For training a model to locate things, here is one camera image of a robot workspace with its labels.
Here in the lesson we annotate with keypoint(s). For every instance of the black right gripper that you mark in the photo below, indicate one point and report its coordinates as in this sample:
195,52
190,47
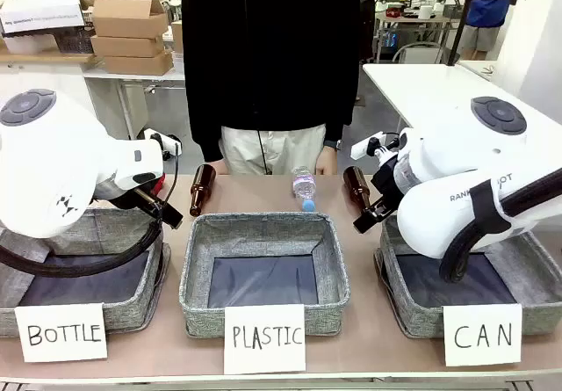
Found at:
388,186

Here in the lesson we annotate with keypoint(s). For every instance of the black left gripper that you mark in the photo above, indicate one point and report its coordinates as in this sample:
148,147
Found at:
147,202

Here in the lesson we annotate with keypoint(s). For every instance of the brown glass bottle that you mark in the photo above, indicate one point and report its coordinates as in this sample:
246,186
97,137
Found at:
356,184
202,186

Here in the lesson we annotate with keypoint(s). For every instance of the clear plastic bottle blue cap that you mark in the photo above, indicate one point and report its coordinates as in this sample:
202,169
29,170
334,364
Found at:
304,186

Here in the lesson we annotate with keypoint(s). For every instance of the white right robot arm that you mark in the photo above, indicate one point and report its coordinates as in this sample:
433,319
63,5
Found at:
439,224

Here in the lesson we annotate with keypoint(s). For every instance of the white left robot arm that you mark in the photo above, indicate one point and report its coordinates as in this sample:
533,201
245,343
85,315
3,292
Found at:
52,167

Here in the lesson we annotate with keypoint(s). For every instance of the grey fabric basket bottle label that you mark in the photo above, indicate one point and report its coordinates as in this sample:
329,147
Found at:
131,294

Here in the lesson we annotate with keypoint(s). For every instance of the grey fabric basket plastic label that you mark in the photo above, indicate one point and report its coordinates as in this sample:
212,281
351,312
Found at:
263,233

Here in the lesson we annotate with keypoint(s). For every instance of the white paper sign CAN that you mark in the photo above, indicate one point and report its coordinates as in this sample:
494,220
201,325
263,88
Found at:
483,336

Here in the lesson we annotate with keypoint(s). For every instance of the grey fabric basket can label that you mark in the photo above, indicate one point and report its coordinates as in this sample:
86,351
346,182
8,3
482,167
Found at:
540,277

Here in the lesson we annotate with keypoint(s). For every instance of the person's left hand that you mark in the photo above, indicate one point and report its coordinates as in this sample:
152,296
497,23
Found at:
327,162

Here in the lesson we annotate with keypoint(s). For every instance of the dark wristwatch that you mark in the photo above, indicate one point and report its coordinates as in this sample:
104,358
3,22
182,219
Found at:
332,144

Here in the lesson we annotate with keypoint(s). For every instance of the person's beige trousers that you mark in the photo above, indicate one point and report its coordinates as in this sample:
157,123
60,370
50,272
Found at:
285,149

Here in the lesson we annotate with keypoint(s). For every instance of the white folding table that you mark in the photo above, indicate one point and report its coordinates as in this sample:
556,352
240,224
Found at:
430,88

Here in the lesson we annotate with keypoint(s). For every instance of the white desk with legs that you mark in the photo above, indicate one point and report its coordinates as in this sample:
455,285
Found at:
131,77

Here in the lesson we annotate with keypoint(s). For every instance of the white paper sign PLASTIC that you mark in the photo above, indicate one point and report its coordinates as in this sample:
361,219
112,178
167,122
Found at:
264,338

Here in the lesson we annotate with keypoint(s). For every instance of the closed flat cardboard box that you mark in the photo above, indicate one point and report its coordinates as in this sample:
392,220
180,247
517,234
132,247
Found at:
138,63
127,46

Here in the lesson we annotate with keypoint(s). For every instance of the white paper sign BOTTLE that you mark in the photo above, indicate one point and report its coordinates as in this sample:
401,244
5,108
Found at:
61,334

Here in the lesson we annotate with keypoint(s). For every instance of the grey metal chair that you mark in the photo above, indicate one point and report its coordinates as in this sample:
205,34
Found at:
417,52

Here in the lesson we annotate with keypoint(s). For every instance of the small cardboard box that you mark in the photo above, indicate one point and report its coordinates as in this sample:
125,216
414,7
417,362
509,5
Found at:
177,37

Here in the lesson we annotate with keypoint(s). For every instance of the person's black sweater torso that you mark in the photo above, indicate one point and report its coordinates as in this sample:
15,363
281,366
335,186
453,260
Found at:
272,48

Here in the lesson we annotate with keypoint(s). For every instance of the background work table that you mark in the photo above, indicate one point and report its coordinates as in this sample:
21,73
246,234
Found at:
412,22

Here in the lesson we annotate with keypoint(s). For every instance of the black mesh crate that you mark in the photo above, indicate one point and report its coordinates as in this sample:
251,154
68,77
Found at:
74,41

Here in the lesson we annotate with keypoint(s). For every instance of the open cardboard box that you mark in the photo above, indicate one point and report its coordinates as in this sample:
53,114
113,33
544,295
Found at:
127,15

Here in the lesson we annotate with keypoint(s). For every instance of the white cylinder container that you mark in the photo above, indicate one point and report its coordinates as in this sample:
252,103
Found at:
426,13

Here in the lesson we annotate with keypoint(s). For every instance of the black slanted pole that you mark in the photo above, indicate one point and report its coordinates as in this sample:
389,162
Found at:
461,22

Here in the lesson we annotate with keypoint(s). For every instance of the background person blue shorts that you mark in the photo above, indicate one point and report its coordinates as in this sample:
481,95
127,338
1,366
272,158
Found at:
487,9

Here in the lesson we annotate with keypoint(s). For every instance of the white box with text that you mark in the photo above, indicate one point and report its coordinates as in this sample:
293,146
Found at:
41,13

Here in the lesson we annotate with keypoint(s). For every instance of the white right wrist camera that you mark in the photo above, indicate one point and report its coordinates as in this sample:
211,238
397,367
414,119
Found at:
366,145

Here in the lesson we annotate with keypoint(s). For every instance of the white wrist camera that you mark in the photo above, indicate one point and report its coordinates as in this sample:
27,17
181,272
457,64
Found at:
366,145
159,142

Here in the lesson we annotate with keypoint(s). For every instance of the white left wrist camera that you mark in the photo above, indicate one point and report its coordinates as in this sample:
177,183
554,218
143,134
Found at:
159,142

